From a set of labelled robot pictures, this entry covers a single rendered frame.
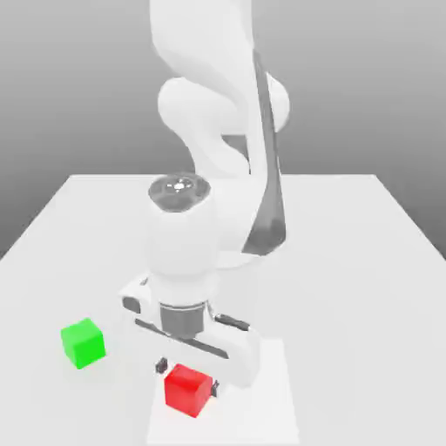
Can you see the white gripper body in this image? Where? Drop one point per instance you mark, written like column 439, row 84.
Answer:
column 240, row 359

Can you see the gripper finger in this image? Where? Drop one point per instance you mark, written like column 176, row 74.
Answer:
column 215, row 389
column 161, row 366

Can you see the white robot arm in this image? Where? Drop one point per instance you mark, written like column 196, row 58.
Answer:
column 181, row 237

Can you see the small red cube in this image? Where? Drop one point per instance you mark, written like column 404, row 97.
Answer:
column 186, row 390

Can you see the small green cube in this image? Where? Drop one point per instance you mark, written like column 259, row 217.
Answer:
column 83, row 343

